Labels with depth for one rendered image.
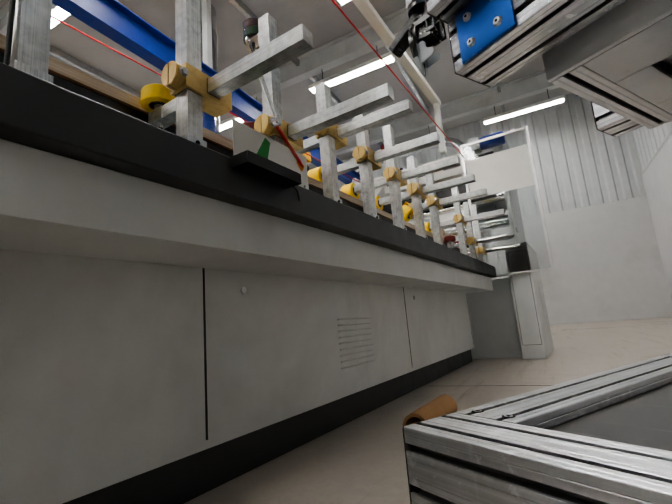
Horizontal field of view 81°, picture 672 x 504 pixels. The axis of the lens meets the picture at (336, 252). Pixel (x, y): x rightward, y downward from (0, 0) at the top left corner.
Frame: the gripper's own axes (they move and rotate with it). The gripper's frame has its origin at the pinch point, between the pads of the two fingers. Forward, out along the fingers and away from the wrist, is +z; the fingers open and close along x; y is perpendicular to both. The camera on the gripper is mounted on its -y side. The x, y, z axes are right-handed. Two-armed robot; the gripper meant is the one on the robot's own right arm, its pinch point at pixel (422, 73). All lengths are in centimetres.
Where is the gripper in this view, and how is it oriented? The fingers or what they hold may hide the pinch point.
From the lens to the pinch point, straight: 125.8
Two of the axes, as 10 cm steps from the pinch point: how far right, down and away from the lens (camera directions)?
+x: 6.8, 0.8, 7.2
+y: 7.2, -1.9, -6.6
